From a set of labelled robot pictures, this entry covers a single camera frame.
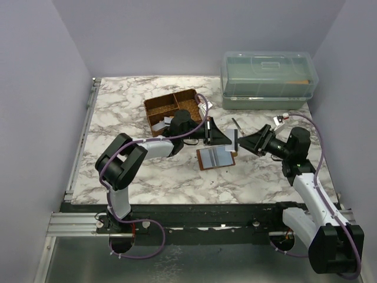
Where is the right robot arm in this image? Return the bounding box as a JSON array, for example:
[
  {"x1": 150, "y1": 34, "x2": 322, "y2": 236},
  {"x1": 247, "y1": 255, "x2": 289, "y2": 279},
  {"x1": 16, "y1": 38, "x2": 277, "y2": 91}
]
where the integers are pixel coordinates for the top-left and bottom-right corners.
[{"x1": 237, "y1": 124, "x2": 364, "y2": 278}]

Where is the stack of credit cards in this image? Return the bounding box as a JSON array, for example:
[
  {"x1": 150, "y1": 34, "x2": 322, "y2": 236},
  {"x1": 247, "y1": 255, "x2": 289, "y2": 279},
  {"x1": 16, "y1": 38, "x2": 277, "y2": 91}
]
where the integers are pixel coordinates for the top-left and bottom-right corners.
[{"x1": 152, "y1": 117, "x2": 173, "y2": 131}]

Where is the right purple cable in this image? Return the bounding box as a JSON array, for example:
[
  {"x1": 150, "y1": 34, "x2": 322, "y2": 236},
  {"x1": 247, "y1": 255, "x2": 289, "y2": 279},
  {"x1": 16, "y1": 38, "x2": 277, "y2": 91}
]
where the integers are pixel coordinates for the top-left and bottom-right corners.
[{"x1": 273, "y1": 111, "x2": 362, "y2": 279}]

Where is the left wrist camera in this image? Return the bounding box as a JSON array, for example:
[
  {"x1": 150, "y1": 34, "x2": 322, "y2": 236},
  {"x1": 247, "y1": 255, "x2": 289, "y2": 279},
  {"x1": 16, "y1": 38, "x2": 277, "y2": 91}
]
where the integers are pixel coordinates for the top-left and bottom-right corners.
[{"x1": 198, "y1": 101, "x2": 213, "y2": 119}]

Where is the clear lidded plastic box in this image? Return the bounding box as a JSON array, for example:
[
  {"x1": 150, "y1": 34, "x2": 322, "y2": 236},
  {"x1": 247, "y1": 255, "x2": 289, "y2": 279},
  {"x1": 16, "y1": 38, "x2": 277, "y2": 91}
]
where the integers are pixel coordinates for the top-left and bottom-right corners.
[{"x1": 220, "y1": 51, "x2": 319, "y2": 110}]

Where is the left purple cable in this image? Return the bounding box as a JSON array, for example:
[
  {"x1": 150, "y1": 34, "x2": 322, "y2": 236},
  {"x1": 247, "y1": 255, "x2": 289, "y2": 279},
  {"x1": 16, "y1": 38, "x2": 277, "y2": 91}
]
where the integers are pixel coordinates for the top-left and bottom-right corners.
[{"x1": 99, "y1": 93, "x2": 211, "y2": 260}]

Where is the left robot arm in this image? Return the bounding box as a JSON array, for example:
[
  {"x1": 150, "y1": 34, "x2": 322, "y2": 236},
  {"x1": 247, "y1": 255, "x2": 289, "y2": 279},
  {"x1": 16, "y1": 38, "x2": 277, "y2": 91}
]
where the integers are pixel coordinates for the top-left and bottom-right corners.
[{"x1": 95, "y1": 110, "x2": 232, "y2": 233}]

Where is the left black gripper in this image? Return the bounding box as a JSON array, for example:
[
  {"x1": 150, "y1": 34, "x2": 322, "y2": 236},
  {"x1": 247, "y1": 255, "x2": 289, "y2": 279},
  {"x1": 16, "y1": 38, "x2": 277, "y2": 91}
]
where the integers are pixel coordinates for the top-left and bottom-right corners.
[{"x1": 181, "y1": 117, "x2": 232, "y2": 146}]

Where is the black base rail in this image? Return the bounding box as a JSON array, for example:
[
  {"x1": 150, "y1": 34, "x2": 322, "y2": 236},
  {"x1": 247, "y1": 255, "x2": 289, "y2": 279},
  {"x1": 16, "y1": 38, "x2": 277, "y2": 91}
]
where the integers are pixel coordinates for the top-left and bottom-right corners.
[{"x1": 59, "y1": 202, "x2": 306, "y2": 246}]

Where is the purple cable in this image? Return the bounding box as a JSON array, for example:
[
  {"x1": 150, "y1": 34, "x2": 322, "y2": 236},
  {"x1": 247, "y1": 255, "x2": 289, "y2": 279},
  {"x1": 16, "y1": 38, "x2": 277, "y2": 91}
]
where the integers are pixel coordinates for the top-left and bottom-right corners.
[
  {"x1": 99, "y1": 93, "x2": 211, "y2": 260},
  {"x1": 273, "y1": 111, "x2": 362, "y2": 279}
]

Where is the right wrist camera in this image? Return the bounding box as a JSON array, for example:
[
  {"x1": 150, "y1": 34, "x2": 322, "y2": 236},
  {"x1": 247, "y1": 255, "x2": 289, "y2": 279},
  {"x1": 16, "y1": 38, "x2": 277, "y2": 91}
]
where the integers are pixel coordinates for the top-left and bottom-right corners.
[{"x1": 273, "y1": 113, "x2": 289, "y2": 134}]

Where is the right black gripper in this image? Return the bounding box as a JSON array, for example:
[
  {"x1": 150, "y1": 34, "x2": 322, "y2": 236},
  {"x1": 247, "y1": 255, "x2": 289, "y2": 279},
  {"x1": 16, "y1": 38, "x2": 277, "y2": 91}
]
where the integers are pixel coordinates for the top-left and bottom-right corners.
[{"x1": 237, "y1": 124, "x2": 293, "y2": 160}]

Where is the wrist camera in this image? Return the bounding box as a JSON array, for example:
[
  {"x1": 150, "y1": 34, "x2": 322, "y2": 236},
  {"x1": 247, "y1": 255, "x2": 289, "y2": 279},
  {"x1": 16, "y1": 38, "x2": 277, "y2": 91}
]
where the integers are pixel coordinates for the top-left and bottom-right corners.
[
  {"x1": 198, "y1": 101, "x2": 213, "y2": 119},
  {"x1": 273, "y1": 113, "x2": 289, "y2": 134}
]

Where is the brown leather card holder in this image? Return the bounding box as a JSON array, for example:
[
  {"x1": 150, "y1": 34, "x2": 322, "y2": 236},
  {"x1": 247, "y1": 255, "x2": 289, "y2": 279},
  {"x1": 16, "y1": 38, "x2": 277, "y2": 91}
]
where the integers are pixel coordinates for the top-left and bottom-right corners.
[{"x1": 196, "y1": 146, "x2": 238, "y2": 171}]

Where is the grey credit card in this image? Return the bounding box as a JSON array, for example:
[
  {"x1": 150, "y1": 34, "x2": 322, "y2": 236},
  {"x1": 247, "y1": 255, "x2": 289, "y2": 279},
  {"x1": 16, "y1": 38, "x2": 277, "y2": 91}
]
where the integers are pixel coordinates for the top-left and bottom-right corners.
[{"x1": 225, "y1": 129, "x2": 239, "y2": 153}]

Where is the aluminium side rail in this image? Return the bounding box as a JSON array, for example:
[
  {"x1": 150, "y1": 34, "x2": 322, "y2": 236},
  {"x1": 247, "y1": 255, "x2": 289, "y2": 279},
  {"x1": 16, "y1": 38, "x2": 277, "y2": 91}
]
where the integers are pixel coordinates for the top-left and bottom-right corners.
[{"x1": 64, "y1": 78, "x2": 102, "y2": 203}]

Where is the brown woven basket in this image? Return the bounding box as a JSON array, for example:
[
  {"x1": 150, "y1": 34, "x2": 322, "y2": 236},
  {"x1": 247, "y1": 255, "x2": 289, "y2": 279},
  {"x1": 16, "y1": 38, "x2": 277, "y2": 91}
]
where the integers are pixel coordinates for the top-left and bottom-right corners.
[{"x1": 144, "y1": 89, "x2": 201, "y2": 137}]

